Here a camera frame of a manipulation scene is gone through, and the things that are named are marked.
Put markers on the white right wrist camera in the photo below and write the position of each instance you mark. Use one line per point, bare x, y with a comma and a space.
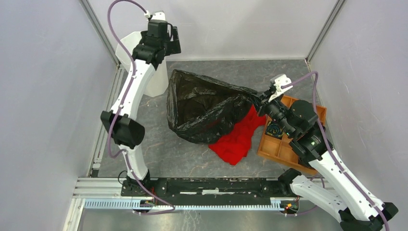
278, 86

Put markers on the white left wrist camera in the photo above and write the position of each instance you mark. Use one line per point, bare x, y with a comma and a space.
157, 15

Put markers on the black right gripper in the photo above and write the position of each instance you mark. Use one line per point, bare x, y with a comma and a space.
264, 100

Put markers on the white toothed cable strip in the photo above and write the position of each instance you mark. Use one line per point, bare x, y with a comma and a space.
141, 204

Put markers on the red cloth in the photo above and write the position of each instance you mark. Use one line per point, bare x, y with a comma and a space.
233, 147

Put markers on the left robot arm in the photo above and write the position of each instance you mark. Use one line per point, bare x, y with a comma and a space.
150, 48

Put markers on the black plastic trash bag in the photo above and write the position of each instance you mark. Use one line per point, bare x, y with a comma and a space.
202, 109

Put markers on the white octagonal trash bin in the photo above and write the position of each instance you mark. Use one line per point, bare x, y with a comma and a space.
159, 82

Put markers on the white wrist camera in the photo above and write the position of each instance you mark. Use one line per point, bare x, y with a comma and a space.
278, 86
157, 15

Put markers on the dark rolled sock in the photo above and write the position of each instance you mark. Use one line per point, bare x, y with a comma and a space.
273, 130

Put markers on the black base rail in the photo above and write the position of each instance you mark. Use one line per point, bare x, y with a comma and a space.
213, 191

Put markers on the orange compartment tray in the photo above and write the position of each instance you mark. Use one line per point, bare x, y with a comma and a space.
277, 146

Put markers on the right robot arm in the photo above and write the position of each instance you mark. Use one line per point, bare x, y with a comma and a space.
350, 203

